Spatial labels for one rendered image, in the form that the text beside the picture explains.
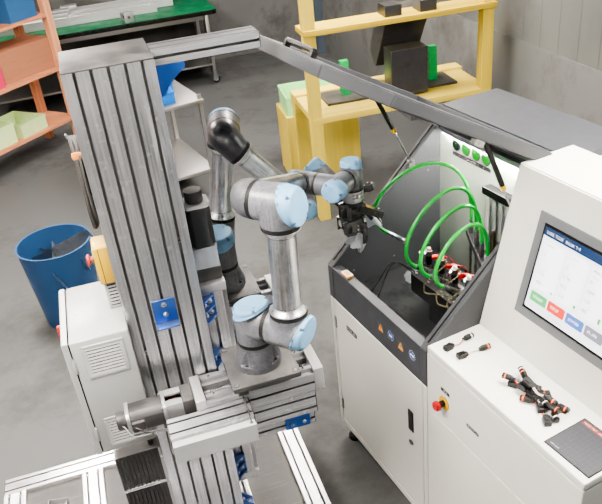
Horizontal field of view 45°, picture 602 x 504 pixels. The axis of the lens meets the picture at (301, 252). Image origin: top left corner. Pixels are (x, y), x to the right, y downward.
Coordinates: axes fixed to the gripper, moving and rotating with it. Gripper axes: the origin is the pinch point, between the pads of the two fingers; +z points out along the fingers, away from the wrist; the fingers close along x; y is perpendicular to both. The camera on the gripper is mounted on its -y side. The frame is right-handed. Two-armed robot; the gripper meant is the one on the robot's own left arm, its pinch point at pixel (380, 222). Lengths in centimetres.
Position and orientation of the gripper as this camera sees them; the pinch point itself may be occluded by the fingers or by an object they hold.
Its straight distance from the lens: 277.0
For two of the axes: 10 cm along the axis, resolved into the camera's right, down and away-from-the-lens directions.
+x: -1.7, 3.1, -9.3
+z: 7.2, 6.8, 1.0
